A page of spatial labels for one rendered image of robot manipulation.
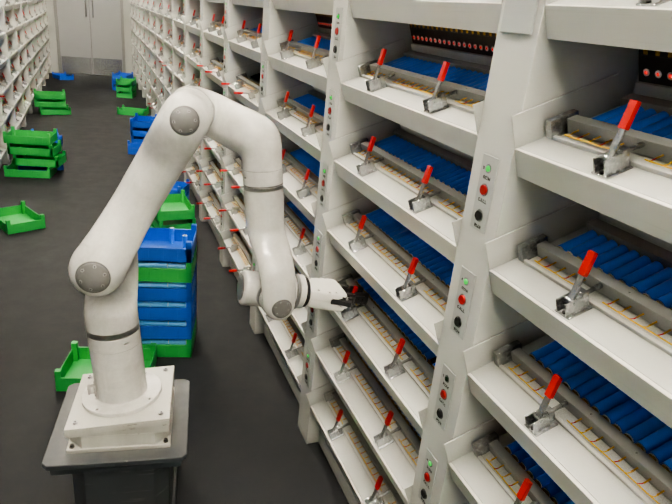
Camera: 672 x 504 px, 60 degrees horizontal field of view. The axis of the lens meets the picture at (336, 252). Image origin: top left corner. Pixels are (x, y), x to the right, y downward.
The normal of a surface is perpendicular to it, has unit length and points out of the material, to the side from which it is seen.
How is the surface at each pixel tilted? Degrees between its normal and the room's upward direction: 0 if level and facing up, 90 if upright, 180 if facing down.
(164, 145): 122
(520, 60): 90
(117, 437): 90
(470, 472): 21
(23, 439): 0
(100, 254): 62
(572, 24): 111
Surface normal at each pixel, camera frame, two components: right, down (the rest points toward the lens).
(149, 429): 0.20, 0.39
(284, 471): 0.09, -0.92
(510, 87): -0.93, 0.05
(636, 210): -0.90, 0.38
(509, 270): -0.25, -0.84
